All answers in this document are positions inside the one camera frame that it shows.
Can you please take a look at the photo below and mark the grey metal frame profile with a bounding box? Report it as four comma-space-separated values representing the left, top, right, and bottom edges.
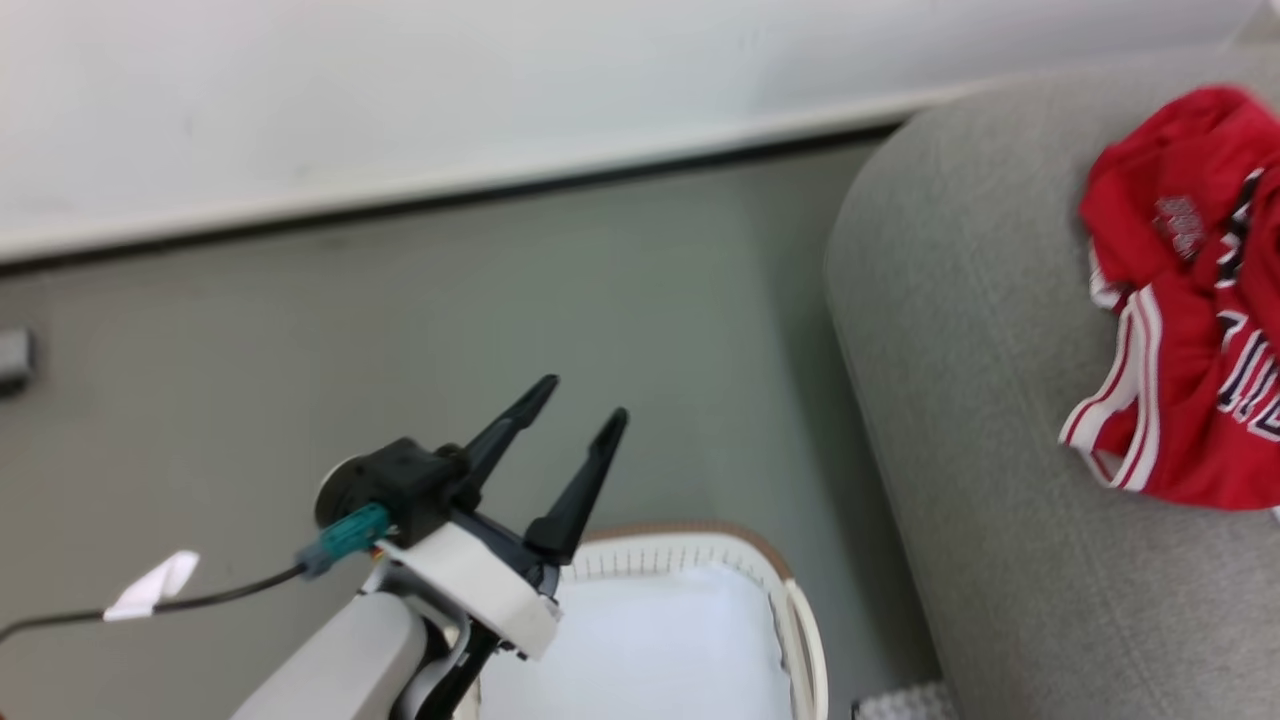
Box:
0, 328, 37, 397

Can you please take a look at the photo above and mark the white cable tag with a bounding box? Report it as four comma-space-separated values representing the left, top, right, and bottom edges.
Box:
103, 550, 201, 622

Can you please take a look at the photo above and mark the red basketball jersey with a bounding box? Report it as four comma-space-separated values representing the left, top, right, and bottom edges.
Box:
1059, 84, 1280, 512

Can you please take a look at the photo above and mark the white skirting board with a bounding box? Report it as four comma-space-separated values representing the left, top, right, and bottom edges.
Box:
0, 70, 1011, 266

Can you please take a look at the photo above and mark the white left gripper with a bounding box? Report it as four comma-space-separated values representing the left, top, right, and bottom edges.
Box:
378, 374, 631, 661

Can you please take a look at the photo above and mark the teal left cable connector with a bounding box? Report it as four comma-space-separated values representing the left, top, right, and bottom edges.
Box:
296, 502, 392, 580

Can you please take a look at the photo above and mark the white plastic laundry basket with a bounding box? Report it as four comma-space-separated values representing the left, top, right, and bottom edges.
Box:
478, 521, 830, 720

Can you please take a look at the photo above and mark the grey fabric sofa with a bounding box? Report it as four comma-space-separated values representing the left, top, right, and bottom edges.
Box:
824, 48, 1280, 720

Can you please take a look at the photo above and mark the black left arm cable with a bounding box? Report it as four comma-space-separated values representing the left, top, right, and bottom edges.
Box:
0, 564, 309, 643

